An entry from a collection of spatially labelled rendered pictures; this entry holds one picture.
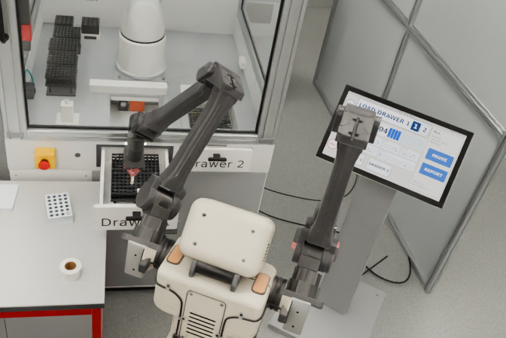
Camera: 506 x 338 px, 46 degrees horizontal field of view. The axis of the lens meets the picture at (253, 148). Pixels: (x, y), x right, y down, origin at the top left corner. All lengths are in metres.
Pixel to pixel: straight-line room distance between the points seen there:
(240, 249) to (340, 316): 1.67
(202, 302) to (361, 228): 1.28
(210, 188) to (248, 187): 0.16
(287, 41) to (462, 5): 1.18
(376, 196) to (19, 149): 1.41
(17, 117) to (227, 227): 1.09
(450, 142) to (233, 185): 0.89
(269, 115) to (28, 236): 0.98
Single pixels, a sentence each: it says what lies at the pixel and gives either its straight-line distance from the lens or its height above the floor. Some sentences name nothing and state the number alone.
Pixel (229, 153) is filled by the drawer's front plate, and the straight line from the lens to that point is 2.38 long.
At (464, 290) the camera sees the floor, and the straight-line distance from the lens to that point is 3.52.
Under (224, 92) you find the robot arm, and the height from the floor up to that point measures 1.53.
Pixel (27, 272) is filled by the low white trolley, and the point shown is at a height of 0.76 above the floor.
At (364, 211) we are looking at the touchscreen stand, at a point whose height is 0.71.
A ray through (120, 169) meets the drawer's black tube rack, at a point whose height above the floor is 0.90.
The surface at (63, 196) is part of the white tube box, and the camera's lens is 2.32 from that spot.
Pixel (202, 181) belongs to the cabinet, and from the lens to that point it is 2.48.
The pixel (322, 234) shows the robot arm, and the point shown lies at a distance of 1.55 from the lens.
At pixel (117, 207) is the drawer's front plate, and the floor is 0.93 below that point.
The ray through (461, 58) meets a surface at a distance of 3.07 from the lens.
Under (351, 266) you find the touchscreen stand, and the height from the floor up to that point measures 0.37.
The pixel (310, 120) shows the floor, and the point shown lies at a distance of 4.29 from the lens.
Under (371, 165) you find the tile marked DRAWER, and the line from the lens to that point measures 2.36.
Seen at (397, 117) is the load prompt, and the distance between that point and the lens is 2.38.
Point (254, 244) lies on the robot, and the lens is 1.44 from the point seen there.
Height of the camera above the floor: 2.40
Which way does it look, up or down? 38 degrees down
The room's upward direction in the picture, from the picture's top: 11 degrees clockwise
